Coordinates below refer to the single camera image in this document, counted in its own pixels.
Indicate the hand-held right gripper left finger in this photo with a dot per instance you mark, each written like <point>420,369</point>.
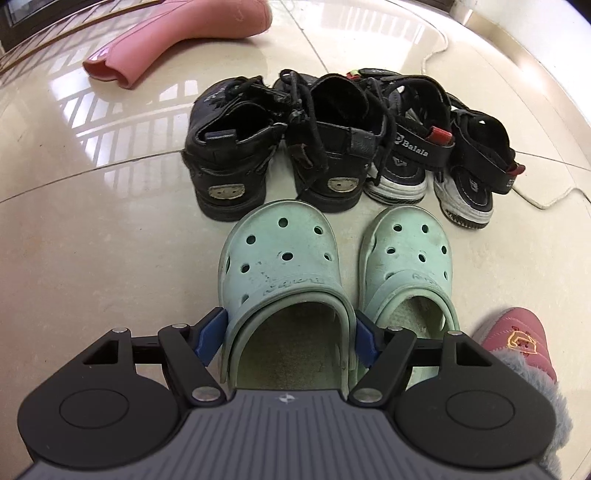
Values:
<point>210,337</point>

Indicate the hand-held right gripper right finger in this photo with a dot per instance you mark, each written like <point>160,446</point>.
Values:
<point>367,341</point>

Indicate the green clog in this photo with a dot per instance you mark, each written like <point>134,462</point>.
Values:
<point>277,258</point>
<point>406,258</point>

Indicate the pink fur-lined boot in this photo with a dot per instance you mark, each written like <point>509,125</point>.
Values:
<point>517,332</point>

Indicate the black leather shoe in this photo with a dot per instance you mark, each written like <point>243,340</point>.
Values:
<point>332,152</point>
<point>226,152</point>

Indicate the black sandal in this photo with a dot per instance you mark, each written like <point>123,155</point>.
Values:
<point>411,147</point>
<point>480,152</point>

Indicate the pink rain boot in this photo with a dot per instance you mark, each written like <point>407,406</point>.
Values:
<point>184,27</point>

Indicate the glass door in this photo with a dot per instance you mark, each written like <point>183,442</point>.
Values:
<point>14,18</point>

